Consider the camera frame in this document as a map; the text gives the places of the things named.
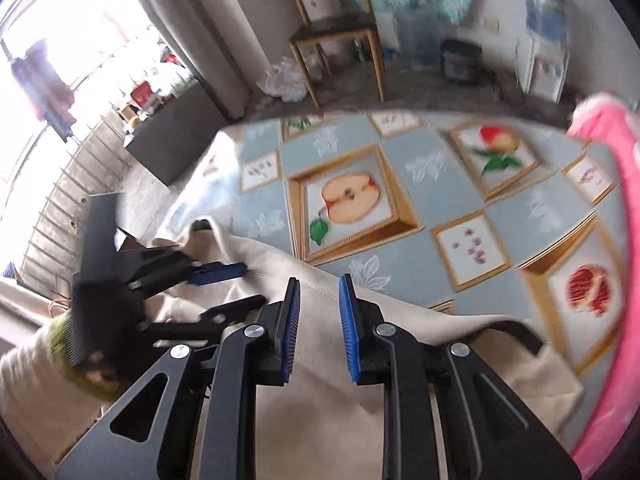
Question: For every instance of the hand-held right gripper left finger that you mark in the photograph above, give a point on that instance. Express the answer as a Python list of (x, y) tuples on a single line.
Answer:
[(290, 320)]

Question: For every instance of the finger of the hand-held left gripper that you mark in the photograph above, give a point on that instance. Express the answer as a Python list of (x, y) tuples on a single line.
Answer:
[(220, 317), (220, 272)]

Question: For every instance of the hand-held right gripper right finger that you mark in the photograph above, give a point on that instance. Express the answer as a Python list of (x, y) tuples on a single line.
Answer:
[(347, 325)]

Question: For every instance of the cream jacket with black trim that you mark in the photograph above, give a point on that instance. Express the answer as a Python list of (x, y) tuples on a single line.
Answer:
[(320, 410)]

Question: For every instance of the person's left forearm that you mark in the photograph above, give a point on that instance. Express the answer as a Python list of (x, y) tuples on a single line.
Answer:
[(30, 400)]

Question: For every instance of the metal window railing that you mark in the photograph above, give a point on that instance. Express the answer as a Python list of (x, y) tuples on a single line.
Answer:
[(60, 210)]

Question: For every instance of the dark grey cabinet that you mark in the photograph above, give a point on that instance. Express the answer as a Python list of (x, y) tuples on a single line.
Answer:
[(175, 135)]

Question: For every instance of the fruit print tablecloth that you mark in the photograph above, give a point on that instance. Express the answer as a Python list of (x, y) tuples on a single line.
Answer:
[(425, 195)]

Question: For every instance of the red box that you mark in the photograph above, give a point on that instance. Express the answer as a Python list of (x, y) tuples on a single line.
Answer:
[(141, 94)]

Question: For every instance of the crumpled white plastic bag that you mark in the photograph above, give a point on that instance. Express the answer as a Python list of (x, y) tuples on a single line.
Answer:
[(285, 82)]

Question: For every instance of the dark hanging garment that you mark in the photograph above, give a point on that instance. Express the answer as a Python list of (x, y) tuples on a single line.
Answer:
[(45, 85)]

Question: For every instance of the grey curtain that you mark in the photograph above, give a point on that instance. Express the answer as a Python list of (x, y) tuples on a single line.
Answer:
[(200, 35)]

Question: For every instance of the green can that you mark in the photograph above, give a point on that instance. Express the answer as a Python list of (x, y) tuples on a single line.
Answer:
[(359, 50)]

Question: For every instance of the wooden chair with dark seat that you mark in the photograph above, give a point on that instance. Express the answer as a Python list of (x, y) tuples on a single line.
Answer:
[(335, 27)]

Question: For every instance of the black bin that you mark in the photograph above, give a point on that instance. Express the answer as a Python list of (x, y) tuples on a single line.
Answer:
[(461, 62)]

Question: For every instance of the empty clear water jug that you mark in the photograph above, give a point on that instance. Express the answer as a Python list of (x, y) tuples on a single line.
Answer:
[(419, 40)]

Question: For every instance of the pink printed blanket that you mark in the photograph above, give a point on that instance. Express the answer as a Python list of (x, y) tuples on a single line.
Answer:
[(625, 170)]

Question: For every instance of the white water dispenser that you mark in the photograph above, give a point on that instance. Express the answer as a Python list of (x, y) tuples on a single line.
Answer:
[(545, 67)]

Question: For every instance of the wall socket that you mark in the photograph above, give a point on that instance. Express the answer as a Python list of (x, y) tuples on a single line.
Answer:
[(491, 26)]

